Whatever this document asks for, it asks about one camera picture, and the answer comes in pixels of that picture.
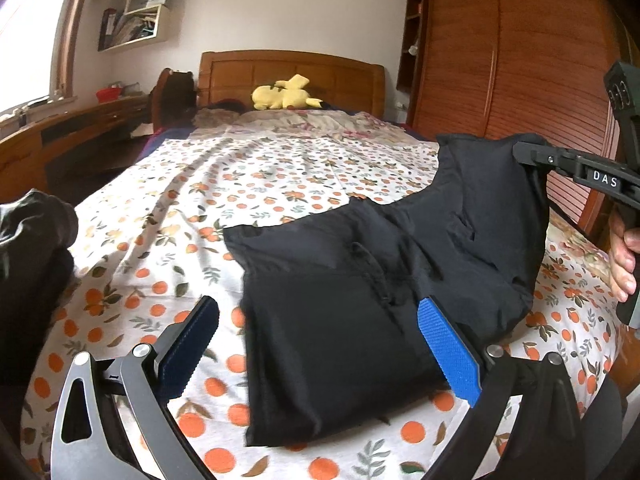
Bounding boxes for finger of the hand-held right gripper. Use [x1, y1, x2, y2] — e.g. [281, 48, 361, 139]
[512, 141, 640, 192]

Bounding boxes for orange print bedsheet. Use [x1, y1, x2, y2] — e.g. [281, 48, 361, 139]
[22, 137, 631, 480]

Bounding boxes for dark jacket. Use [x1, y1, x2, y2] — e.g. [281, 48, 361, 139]
[0, 189, 80, 386]

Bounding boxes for crumpled floral quilt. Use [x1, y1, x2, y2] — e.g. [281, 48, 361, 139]
[192, 107, 426, 143]

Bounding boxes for wooden chair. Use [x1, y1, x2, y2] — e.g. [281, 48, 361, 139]
[152, 67, 201, 131]

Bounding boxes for wooden desk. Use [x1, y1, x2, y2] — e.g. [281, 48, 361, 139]
[0, 94, 156, 206]

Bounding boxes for yellow plush toy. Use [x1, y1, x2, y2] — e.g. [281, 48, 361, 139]
[251, 74, 323, 111]

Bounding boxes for black coat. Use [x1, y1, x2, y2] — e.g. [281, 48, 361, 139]
[223, 132, 551, 448]

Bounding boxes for wooden slatted wardrobe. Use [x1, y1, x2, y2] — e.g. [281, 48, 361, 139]
[397, 0, 640, 241]

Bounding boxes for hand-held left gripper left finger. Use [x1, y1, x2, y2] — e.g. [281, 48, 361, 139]
[50, 295, 221, 480]

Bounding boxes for wooden headboard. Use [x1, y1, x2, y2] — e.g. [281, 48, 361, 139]
[199, 50, 387, 121]

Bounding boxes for white wall shelf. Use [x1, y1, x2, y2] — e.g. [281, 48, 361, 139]
[92, 0, 178, 53]

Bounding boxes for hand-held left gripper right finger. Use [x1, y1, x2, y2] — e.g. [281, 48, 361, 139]
[417, 296, 583, 480]

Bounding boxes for person's right hand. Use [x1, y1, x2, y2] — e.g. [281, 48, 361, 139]
[609, 227, 640, 304]

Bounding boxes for window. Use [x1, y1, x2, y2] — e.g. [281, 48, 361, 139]
[0, 0, 81, 111]

